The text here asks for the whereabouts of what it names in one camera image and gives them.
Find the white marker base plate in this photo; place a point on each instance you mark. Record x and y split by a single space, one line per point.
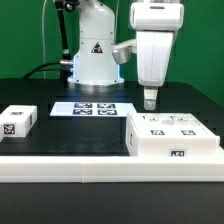
90 109

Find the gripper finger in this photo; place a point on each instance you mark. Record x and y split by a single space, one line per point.
150 96

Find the white cabinet body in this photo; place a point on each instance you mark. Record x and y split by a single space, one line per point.
165 146

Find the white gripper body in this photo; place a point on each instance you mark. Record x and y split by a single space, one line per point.
156 26

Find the white L-shaped obstacle frame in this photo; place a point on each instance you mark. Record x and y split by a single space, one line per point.
69 151

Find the white cabinet door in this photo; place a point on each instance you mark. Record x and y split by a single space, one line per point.
184 125
148 124

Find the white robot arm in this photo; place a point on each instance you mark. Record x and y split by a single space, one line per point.
96 64

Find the white cabinet top block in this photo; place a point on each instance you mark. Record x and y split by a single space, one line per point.
17 121

